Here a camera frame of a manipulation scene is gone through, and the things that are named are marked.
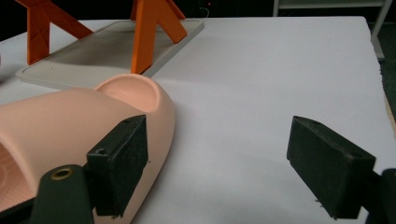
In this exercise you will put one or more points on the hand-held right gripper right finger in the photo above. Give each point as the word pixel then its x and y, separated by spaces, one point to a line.
pixel 330 168

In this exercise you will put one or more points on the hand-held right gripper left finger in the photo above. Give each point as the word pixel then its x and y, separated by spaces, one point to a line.
pixel 118 168

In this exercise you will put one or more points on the white metal desk frame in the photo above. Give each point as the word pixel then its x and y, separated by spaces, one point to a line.
pixel 381 21

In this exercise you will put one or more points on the pink foam slipper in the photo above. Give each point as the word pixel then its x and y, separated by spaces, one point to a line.
pixel 62 124

